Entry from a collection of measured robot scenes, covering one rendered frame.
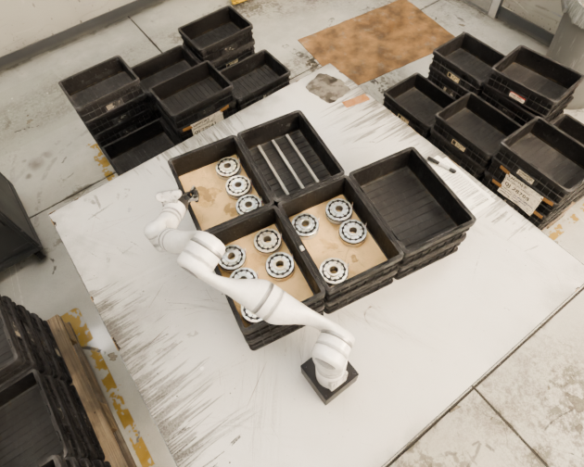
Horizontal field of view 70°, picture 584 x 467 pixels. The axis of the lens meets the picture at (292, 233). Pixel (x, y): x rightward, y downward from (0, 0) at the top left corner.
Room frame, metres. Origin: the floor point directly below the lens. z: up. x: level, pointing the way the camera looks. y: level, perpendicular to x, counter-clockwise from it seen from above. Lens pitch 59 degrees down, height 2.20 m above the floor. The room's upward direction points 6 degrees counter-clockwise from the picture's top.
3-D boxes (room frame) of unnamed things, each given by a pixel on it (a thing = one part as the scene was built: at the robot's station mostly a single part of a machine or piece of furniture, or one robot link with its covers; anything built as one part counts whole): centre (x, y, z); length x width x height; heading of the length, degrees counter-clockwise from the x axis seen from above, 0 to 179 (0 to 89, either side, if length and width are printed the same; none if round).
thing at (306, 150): (1.14, -0.02, 0.87); 0.40 x 0.30 x 0.11; 21
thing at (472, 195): (1.05, -0.70, 0.70); 0.33 x 0.23 x 0.01; 32
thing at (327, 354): (0.30, -0.08, 1.05); 0.09 x 0.09 x 0.17; 57
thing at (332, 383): (0.30, -0.08, 0.89); 0.09 x 0.09 x 0.17; 31
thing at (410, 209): (0.87, -0.44, 0.87); 0.40 x 0.30 x 0.11; 21
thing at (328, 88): (1.76, -0.25, 0.71); 0.22 x 0.19 x 0.01; 32
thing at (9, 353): (0.61, 1.34, 0.37); 0.40 x 0.30 x 0.45; 32
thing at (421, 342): (0.86, -0.03, 0.35); 1.60 x 1.60 x 0.70; 32
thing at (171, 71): (2.34, 0.70, 0.31); 0.40 x 0.30 x 0.34; 121
